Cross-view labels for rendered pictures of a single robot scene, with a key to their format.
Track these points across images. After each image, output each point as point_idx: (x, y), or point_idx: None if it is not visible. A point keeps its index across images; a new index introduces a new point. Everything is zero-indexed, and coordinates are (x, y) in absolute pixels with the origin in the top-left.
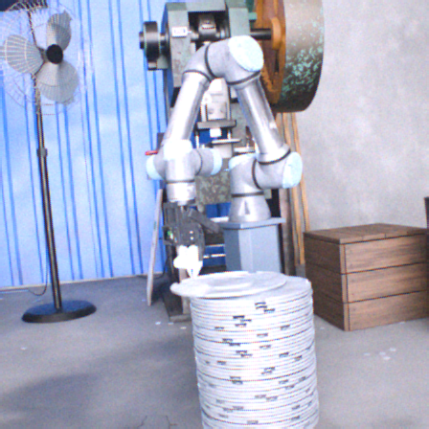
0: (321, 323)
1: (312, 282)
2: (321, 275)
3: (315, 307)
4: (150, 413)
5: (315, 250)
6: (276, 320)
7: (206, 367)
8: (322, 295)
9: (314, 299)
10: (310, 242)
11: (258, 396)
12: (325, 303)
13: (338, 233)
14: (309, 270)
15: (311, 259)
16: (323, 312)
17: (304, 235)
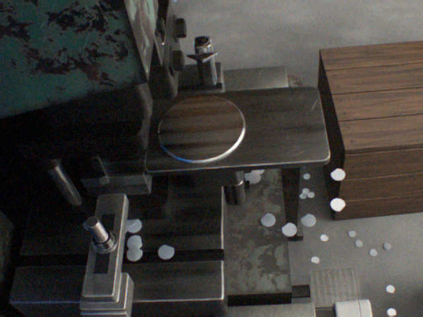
0: (408, 222)
1: (367, 194)
2: (408, 180)
3: (367, 212)
4: None
5: (398, 160)
6: None
7: None
8: (400, 197)
9: (367, 206)
10: (381, 156)
11: None
12: (408, 201)
13: (420, 118)
14: (361, 185)
15: (375, 173)
16: (395, 210)
17: (351, 152)
